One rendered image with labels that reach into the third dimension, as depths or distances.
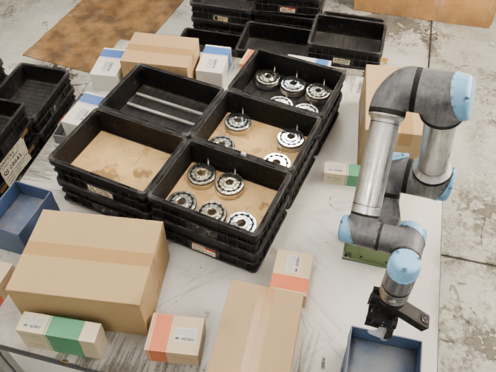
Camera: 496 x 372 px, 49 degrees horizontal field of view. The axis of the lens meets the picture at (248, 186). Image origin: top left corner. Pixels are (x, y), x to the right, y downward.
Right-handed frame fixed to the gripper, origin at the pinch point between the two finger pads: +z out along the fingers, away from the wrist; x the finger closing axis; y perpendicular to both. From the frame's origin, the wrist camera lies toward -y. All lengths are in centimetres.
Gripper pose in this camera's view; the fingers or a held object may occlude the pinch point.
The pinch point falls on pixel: (385, 336)
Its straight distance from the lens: 165.4
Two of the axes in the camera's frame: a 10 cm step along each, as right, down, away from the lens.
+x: -2.7, 6.8, -6.8
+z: -0.2, 7.0, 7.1
